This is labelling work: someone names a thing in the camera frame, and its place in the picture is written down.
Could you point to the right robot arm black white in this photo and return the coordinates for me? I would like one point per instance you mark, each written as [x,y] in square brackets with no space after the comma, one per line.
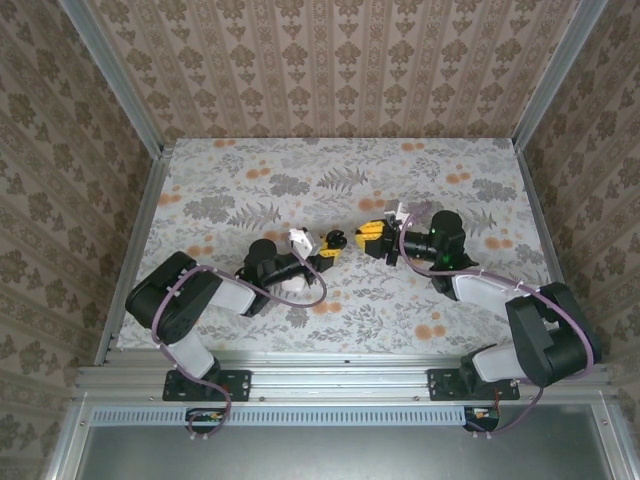
[545,345]

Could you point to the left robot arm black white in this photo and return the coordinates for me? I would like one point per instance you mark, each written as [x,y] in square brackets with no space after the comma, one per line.
[170,300]

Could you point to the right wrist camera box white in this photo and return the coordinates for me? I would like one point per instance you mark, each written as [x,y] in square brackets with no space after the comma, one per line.
[394,210]

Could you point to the aluminium frame post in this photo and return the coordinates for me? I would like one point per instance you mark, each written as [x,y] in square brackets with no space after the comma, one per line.
[555,75]
[115,85]

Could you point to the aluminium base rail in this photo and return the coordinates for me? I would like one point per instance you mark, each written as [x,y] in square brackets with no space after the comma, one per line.
[340,380]

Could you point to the black connector board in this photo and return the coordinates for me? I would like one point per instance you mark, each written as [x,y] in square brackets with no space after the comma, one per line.
[482,415]
[205,416]

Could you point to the floral patterned table mat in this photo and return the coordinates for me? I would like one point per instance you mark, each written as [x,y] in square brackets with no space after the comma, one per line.
[325,165]

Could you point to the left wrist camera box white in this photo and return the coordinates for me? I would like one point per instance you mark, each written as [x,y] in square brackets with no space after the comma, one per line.
[300,240]

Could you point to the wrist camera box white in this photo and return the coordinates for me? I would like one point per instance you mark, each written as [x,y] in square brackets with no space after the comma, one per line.
[300,240]
[394,210]

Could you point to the white earbud charging case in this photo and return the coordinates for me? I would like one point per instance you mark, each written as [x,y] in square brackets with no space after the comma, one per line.
[295,286]

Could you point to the aluminium table side rail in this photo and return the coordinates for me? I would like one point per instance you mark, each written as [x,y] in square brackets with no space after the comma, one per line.
[145,210]
[537,210]

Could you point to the grey metal sheet panel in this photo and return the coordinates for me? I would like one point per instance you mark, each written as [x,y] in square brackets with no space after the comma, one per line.
[325,455]

